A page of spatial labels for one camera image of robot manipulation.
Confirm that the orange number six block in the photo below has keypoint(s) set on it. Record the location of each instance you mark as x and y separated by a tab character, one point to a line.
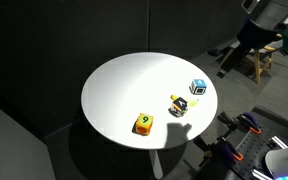
143	124

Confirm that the purple clamp orange tip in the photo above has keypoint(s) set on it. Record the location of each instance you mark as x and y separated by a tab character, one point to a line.
245	119

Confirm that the blue number four block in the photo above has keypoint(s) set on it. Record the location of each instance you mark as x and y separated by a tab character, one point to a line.
198	86

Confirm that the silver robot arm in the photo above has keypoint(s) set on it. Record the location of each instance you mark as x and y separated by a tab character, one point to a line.
266	19

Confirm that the black letter A block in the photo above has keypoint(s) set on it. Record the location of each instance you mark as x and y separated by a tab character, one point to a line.
179	107

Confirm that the black perforated mounting board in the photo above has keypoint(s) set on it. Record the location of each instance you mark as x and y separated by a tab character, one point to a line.
252	146

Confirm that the round white table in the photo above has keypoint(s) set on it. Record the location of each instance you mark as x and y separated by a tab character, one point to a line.
119	90

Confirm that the wooden chair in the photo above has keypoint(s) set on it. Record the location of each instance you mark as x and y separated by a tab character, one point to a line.
262	55

